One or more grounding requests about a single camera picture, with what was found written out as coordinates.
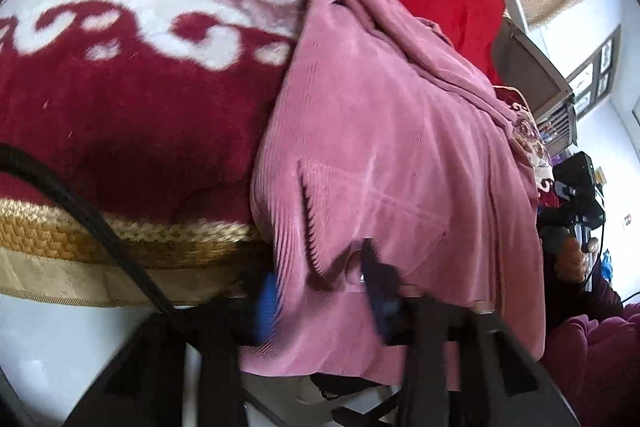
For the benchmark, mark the person's maroon pants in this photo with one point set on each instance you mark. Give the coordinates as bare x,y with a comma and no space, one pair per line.
600,357

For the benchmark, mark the red floral plush blanket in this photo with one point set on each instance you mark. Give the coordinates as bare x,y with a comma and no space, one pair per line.
125,107

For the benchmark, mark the white board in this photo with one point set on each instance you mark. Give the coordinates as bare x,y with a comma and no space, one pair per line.
515,7

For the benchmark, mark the person's right forearm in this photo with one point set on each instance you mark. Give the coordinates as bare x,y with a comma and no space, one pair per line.
602,297

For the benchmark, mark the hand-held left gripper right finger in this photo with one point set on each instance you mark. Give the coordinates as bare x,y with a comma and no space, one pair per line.
381,294

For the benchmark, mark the dark framed window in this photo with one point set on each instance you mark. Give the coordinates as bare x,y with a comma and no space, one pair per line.
605,57

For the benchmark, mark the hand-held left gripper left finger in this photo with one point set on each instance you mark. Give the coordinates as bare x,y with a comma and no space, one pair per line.
267,307

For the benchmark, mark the person's right hand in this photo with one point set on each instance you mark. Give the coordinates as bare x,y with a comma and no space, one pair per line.
572,264

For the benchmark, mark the grey cabinet furniture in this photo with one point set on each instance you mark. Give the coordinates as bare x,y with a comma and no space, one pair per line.
530,67

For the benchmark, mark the grey ribbed appliance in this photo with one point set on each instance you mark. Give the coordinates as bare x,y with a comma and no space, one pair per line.
560,127

